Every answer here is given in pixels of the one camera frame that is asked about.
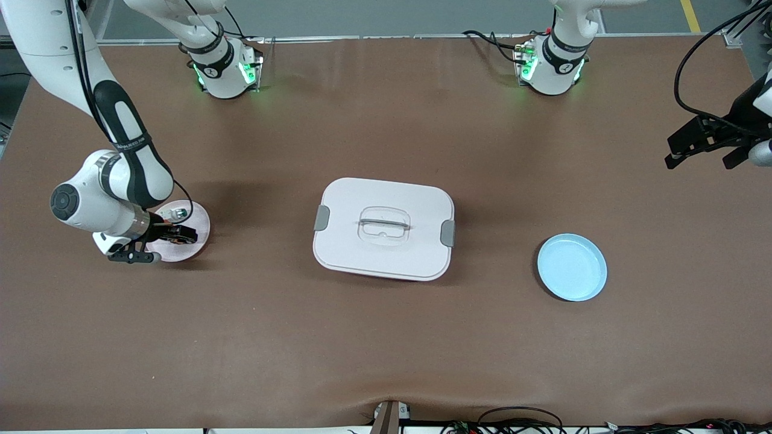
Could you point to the silver table edge strip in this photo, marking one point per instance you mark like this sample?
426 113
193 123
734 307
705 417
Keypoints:
392 37

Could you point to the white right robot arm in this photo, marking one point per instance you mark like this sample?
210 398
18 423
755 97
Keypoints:
36 36

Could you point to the brown table mat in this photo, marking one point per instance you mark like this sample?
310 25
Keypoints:
386 337

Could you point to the light blue round plate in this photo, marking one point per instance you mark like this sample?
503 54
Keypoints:
572 268

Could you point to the grey front camera mount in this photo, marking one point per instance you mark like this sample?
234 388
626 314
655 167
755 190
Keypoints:
389 419

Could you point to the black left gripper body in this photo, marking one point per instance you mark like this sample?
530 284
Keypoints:
737 116

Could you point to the white lidded box grey latches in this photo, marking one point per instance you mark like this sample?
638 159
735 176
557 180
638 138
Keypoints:
386 253

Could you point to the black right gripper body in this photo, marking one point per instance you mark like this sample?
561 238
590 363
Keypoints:
159 231

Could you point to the aluminium frame profile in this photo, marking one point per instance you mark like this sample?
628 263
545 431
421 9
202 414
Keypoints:
739 33

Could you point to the green white push-button switch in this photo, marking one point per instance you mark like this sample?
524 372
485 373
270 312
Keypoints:
180 213

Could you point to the pink round plate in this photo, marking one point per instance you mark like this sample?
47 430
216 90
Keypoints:
202 226

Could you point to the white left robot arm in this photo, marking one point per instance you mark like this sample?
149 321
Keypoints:
555 66

